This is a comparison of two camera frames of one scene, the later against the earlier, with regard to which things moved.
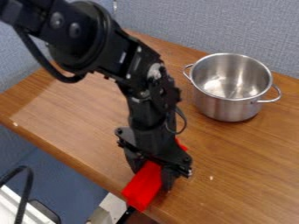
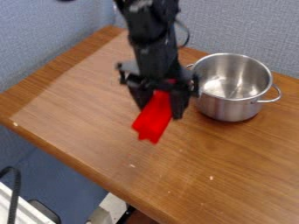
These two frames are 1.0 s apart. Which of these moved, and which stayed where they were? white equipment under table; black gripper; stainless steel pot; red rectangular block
Moved: black gripper; red rectangular block
Stayed: stainless steel pot; white equipment under table
